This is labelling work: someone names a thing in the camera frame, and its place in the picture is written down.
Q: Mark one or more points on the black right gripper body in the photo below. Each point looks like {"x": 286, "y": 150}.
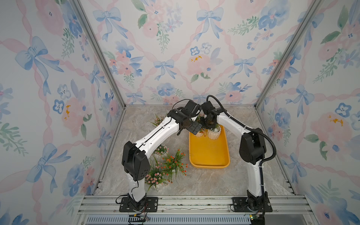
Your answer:
{"x": 205, "y": 123}

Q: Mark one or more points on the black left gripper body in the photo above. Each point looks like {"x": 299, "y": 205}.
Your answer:
{"x": 193, "y": 127}

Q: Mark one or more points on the pink flower plant back pot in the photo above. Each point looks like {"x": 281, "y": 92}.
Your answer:
{"x": 157, "y": 120}

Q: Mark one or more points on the pink flower plant pot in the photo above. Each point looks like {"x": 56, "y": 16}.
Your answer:
{"x": 157, "y": 120}
{"x": 157, "y": 177}
{"x": 161, "y": 150}

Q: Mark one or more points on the yellow plastic storage tray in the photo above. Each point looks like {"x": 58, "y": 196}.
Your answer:
{"x": 207, "y": 153}

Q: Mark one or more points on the red flower plant front pot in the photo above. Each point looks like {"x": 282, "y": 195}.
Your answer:
{"x": 173, "y": 165}

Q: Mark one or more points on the orange flower plant white pot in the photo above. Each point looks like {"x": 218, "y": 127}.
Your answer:
{"x": 214, "y": 133}

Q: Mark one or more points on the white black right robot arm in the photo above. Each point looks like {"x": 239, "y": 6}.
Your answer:
{"x": 252, "y": 149}

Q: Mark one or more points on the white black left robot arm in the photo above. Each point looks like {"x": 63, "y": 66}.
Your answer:
{"x": 135, "y": 158}

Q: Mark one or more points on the pink flower plant front pot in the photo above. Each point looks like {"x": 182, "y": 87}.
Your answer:
{"x": 157, "y": 177}

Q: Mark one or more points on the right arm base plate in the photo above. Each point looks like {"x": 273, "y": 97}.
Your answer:
{"x": 250, "y": 205}

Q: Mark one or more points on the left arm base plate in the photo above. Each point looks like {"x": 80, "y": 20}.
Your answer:
{"x": 147, "y": 204}

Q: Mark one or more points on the aluminium front rail frame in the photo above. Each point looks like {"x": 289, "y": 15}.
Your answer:
{"x": 197, "y": 210}

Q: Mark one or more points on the aluminium left corner post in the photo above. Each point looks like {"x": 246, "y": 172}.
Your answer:
{"x": 84, "y": 21}

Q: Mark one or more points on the aluminium corner post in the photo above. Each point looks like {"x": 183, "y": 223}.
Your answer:
{"x": 299, "y": 32}
{"x": 84, "y": 21}

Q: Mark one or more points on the aluminium right corner post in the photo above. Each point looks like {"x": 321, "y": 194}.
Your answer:
{"x": 299, "y": 32}

